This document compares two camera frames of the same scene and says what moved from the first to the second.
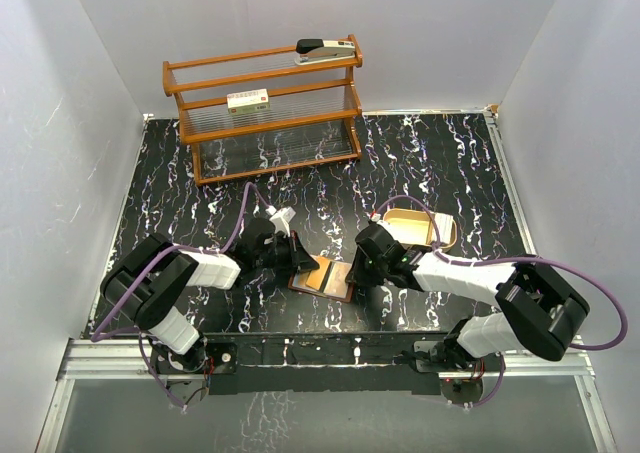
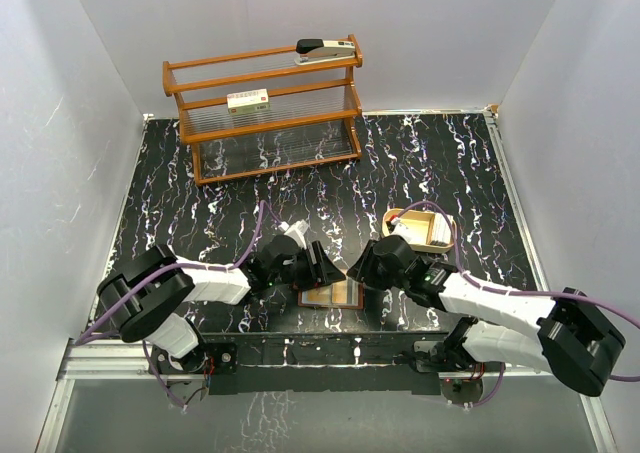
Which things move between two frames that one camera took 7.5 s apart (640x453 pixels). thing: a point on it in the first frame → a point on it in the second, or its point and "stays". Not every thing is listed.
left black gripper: x=298 y=258 → x=324 y=272
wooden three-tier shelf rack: x=257 y=113 stays
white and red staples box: x=248 y=101 stays
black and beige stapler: x=315 y=50 stays
